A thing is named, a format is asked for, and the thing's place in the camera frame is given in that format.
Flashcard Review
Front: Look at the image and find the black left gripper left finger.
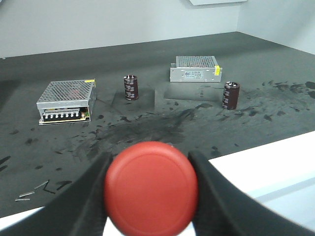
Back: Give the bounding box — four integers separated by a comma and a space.
0, 152, 113, 236

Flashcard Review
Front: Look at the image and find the right mesh power supply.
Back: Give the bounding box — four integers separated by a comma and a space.
170, 56, 222, 83

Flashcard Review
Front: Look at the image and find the left brown capacitor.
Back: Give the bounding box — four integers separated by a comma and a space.
124, 75, 139, 101

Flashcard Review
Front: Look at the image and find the brown capacitor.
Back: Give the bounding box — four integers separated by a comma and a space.
222, 81, 240, 110
124, 75, 139, 101

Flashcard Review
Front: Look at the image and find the left mesh power supply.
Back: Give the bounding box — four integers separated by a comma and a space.
36, 79, 96, 125

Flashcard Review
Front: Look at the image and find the right brown capacitor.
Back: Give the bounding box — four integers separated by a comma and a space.
222, 81, 240, 110

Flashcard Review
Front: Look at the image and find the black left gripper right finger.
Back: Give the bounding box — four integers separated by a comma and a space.
188, 150, 315, 236

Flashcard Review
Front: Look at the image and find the mesh power supply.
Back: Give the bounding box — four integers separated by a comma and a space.
170, 56, 222, 83
36, 79, 96, 125

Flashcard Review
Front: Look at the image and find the red mushroom push button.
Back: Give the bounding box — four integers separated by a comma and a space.
104, 141, 198, 236

